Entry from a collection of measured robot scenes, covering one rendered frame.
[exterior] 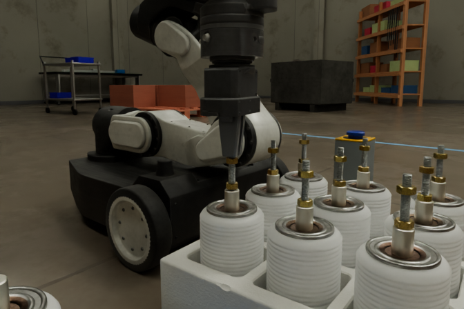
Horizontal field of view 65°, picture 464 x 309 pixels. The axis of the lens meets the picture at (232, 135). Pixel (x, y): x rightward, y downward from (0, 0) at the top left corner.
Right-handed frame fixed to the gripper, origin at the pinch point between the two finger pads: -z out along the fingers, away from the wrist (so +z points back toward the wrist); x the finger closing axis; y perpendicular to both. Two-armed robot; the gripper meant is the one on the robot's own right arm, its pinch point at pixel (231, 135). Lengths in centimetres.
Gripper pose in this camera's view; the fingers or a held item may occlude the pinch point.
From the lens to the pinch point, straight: 52.7
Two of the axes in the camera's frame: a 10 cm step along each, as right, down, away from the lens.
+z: 0.0, -9.9, -1.4
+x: 4.0, -1.3, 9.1
